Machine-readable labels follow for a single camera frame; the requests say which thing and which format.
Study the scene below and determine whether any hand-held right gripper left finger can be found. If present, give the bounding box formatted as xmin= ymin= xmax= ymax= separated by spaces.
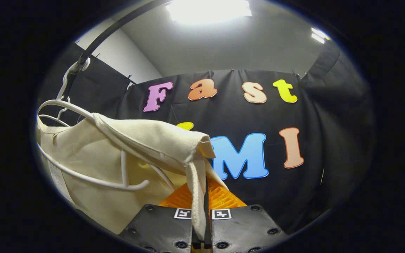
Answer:
xmin=120 ymin=181 xmax=206 ymax=253

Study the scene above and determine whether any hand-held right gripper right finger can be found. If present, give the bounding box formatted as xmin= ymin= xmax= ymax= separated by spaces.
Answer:
xmin=204 ymin=177 xmax=289 ymax=253

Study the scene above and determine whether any white plastic clothes hanger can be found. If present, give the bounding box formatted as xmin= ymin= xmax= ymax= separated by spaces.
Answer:
xmin=36 ymin=57 xmax=177 ymax=192
xmin=38 ymin=96 xmax=72 ymax=127

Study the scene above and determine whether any cream jacket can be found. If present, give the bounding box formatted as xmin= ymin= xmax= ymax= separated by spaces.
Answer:
xmin=35 ymin=112 xmax=230 ymax=242

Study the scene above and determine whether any black clothes rack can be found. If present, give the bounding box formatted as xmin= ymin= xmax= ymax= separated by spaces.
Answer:
xmin=61 ymin=0 xmax=175 ymax=103

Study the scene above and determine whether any black backdrop cloth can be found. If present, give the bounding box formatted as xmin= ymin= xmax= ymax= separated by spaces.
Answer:
xmin=37 ymin=38 xmax=376 ymax=236

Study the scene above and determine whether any small ceiling light panel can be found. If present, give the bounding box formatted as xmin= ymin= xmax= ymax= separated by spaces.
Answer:
xmin=311 ymin=27 xmax=330 ymax=45

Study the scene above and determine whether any large ceiling light panel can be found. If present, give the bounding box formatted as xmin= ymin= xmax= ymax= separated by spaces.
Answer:
xmin=167 ymin=0 xmax=252 ymax=24

